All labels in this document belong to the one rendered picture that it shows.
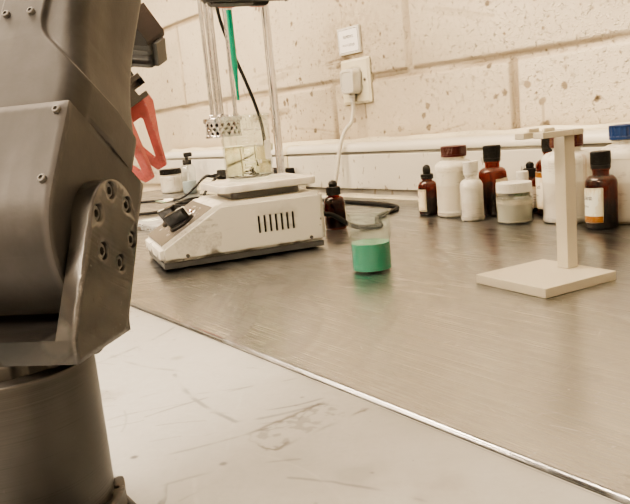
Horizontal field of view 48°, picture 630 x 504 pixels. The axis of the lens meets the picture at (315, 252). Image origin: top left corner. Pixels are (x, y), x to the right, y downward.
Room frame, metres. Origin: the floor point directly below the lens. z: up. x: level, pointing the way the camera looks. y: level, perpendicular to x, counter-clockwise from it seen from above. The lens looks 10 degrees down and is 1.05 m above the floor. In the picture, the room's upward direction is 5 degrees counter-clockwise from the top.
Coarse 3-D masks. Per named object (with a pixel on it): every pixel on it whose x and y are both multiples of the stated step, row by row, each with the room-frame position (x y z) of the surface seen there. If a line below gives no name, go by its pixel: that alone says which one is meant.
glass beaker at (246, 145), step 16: (224, 128) 0.88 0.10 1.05; (240, 128) 0.87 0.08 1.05; (256, 128) 0.87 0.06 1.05; (224, 144) 0.88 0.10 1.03; (240, 144) 0.87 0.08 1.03; (256, 144) 0.87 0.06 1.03; (224, 160) 0.89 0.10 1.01; (240, 160) 0.87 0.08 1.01; (256, 160) 0.87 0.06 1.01; (240, 176) 0.87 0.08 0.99; (256, 176) 0.87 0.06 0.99; (272, 176) 0.89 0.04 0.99
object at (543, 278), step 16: (544, 128) 0.57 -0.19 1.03; (576, 128) 0.58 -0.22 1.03; (560, 144) 0.59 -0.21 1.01; (560, 160) 0.59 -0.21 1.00; (560, 176) 0.59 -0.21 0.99; (560, 192) 0.59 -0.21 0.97; (560, 208) 0.59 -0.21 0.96; (560, 224) 0.59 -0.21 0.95; (576, 224) 0.59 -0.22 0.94; (560, 240) 0.59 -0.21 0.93; (576, 240) 0.59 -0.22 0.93; (560, 256) 0.59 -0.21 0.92; (576, 256) 0.59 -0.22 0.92; (496, 272) 0.60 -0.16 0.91; (512, 272) 0.59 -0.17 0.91; (528, 272) 0.59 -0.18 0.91; (544, 272) 0.58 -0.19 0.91; (560, 272) 0.58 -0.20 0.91; (576, 272) 0.57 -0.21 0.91; (592, 272) 0.57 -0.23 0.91; (608, 272) 0.56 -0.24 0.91; (512, 288) 0.56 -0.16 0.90; (528, 288) 0.54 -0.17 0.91; (544, 288) 0.53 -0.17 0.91; (560, 288) 0.54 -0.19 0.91; (576, 288) 0.54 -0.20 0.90
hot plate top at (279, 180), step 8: (280, 176) 0.90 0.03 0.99; (288, 176) 0.88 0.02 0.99; (296, 176) 0.87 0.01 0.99; (304, 176) 0.86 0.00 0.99; (312, 176) 0.85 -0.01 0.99; (208, 184) 0.88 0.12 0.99; (216, 184) 0.86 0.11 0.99; (224, 184) 0.85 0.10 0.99; (232, 184) 0.84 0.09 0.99; (240, 184) 0.82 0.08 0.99; (248, 184) 0.82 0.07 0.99; (256, 184) 0.83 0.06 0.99; (264, 184) 0.83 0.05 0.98; (272, 184) 0.83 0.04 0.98; (280, 184) 0.84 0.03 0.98; (288, 184) 0.84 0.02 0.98; (296, 184) 0.84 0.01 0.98; (304, 184) 0.85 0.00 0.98; (216, 192) 0.83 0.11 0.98; (224, 192) 0.82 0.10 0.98; (232, 192) 0.82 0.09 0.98
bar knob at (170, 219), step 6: (180, 210) 0.82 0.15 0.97; (186, 210) 0.82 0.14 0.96; (168, 216) 0.82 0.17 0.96; (174, 216) 0.82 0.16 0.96; (180, 216) 0.82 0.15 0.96; (186, 216) 0.82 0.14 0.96; (192, 216) 0.82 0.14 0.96; (168, 222) 0.83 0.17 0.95; (174, 222) 0.82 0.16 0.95; (180, 222) 0.82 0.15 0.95; (186, 222) 0.81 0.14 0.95; (174, 228) 0.81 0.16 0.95
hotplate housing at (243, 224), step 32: (256, 192) 0.84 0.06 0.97; (288, 192) 0.86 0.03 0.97; (160, 224) 0.91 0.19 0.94; (192, 224) 0.80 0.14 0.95; (224, 224) 0.81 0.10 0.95; (256, 224) 0.82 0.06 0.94; (288, 224) 0.83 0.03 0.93; (320, 224) 0.85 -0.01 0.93; (160, 256) 0.78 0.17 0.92; (192, 256) 0.79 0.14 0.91; (224, 256) 0.81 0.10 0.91
